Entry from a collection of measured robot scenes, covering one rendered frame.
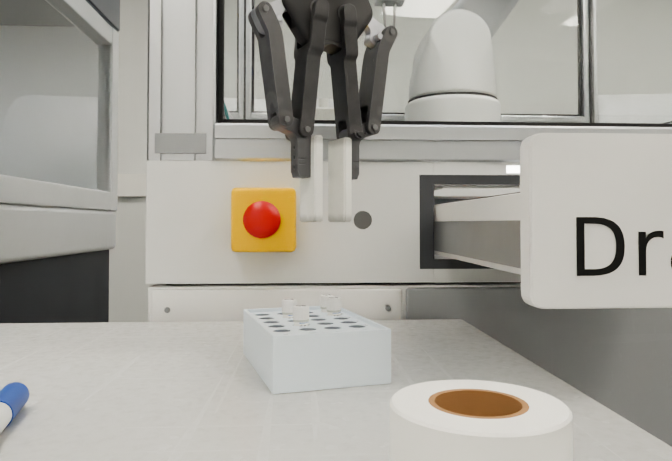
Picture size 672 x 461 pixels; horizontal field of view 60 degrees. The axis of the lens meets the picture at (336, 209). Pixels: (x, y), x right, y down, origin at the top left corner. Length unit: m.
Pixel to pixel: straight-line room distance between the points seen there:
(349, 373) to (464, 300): 0.34
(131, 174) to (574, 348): 3.61
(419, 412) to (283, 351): 0.17
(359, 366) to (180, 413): 0.12
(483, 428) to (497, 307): 0.52
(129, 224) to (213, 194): 3.48
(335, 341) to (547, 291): 0.14
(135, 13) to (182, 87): 3.68
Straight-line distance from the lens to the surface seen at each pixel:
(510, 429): 0.22
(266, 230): 0.62
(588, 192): 0.40
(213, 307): 0.71
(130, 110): 4.24
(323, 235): 0.69
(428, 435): 0.22
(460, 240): 0.60
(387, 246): 0.70
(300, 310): 0.44
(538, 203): 0.38
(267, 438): 0.33
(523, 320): 0.75
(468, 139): 0.72
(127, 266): 4.18
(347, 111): 0.49
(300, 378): 0.40
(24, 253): 1.22
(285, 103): 0.47
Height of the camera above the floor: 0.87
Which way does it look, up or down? 1 degrees up
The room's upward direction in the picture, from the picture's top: straight up
